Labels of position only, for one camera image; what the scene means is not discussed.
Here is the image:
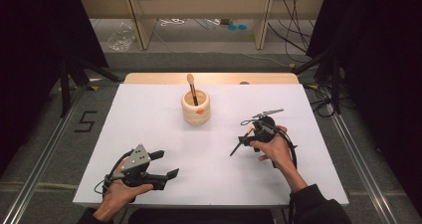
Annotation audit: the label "person's right hand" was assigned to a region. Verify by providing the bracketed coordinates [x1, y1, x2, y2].
[249, 124, 297, 172]

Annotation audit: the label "small black-handled makeup brush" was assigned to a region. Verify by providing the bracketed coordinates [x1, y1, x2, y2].
[229, 123, 256, 157]

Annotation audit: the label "clear plastic bag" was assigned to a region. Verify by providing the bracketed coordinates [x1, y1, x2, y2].
[106, 22, 137, 53]

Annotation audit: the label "black floor cables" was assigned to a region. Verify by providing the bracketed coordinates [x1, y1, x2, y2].
[267, 0, 316, 56]

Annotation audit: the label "wooden table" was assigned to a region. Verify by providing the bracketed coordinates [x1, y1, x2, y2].
[123, 72, 301, 86]

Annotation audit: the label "right hand-held gripper cable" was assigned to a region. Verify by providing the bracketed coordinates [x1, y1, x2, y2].
[240, 118, 299, 170]

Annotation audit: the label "left hand-held gripper cable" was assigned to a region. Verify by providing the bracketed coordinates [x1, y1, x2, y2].
[94, 149, 134, 199]

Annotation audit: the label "light wooden shelf unit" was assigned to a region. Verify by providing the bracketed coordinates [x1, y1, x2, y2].
[78, 0, 327, 51]

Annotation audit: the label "large black-handled makeup brush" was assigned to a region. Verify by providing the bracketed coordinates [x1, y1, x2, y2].
[186, 73, 200, 108]

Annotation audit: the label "aluminium floor rail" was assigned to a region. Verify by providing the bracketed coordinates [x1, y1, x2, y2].
[0, 93, 86, 224]
[326, 109, 401, 224]

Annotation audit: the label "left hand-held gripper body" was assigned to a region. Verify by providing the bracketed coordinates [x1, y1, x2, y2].
[119, 143, 168, 190]

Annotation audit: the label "tangled black cables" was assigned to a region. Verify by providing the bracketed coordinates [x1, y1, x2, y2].
[304, 81, 353, 118]

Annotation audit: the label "cream ribbed brush holder cup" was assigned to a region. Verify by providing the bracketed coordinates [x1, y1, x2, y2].
[180, 89, 211, 126]

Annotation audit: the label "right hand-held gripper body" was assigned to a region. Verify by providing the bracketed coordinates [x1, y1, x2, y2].
[251, 108, 286, 143]

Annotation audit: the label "person's left hand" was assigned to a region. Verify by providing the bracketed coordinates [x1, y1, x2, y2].
[93, 178, 154, 223]

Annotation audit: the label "white table board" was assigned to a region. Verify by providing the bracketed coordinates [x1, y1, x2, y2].
[72, 83, 350, 208]

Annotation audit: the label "thin white floor cable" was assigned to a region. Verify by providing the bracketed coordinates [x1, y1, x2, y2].
[205, 50, 295, 69]

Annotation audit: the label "hand-held gripper cable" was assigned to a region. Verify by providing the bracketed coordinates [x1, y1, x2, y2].
[94, 149, 134, 199]
[240, 118, 299, 170]

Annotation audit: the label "white cord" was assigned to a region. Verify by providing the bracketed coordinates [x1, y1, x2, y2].
[158, 17, 187, 28]

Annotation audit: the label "black curtain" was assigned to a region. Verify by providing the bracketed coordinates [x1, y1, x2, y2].
[0, 0, 109, 178]
[307, 0, 422, 217]

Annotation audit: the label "black metal stand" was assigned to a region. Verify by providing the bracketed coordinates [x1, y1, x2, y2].
[59, 54, 122, 118]
[292, 46, 343, 115]

